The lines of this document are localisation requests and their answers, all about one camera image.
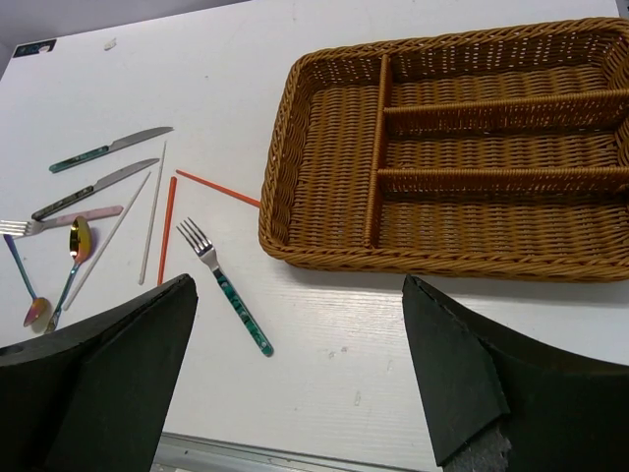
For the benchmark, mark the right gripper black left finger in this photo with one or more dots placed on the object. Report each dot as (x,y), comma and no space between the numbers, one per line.
(93,396)

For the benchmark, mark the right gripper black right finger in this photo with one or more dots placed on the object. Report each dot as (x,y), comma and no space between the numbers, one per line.
(498,400)

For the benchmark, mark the long white chopstick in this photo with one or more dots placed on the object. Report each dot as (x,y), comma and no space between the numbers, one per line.
(103,246)

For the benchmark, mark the orange chopstick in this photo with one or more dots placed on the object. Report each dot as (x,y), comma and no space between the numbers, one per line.
(166,228)
(221,189)

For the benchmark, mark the dark handled knife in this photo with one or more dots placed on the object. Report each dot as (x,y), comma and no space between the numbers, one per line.
(99,185)

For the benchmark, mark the teal handled knife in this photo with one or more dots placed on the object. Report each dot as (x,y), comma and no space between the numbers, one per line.
(119,144)

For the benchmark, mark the small rainbow spoon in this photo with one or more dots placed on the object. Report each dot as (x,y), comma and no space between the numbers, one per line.
(39,306)

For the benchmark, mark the gold iridescent spoon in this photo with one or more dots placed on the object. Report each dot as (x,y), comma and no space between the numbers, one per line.
(80,249)

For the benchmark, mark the brown wicker cutlery basket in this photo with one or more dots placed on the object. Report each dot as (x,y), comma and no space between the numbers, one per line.
(497,153)

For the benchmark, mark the small white tape scrap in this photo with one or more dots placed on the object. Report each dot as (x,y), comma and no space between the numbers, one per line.
(110,44)

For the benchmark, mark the table logo sticker left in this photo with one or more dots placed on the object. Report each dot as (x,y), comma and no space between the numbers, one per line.
(34,48)

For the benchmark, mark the aluminium table frame rail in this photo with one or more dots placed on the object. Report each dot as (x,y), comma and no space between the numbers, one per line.
(185,453)

